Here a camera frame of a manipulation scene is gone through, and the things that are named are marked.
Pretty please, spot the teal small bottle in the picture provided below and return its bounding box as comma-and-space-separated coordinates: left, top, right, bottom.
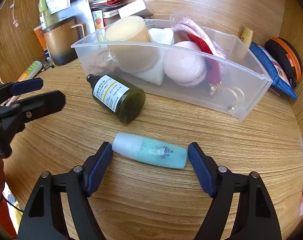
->
112, 133, 188, 169

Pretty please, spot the white drawstring bag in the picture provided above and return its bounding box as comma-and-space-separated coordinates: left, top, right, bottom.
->
134, 28, 174, 86

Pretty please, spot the red velvet pouch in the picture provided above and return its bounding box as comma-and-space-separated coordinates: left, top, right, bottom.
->
187, 34, 221, 86

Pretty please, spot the pink round jar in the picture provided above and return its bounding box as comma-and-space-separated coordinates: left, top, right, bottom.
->
163, 41, 207, 87

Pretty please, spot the pink rope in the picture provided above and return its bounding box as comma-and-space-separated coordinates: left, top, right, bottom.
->
169, 12, 228, 63

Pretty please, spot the green orange tube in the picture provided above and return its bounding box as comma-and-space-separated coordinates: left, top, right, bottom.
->
17, 61, 43, 82

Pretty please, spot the orange sunscreen tube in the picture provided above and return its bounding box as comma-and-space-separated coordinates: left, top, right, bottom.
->
34, 25, 50, 57

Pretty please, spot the brown ceramic mug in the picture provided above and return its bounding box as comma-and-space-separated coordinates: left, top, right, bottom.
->
42, 16, 86, 66

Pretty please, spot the green lotion bottle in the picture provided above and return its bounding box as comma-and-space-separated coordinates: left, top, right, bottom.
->
38, 0, 53, 29

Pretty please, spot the dark green spray bottle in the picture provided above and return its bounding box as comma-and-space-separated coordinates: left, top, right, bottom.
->
86, 74, 145, 124

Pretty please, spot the fruit pattern box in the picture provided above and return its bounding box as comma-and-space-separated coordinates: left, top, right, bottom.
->
92, 10, 105, 42

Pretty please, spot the stack of books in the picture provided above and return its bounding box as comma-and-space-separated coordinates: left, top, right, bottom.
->
88, 0, 129, 19

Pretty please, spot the blue patchwork pouch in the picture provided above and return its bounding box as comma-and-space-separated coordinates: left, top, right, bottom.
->
250, 42, 298, 100

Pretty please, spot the white cardboard box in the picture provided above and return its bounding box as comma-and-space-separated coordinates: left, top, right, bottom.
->
118, 0, 154, 18

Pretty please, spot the clear plastic storage bin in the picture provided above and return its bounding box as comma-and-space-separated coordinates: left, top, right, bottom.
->
73, 19, 272, 120

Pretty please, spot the black orange zip case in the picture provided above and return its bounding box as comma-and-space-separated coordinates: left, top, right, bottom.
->
264, 37, 303, 88

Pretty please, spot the yellow tube bottle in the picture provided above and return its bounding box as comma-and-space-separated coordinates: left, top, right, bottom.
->
241, 27, 254, 48

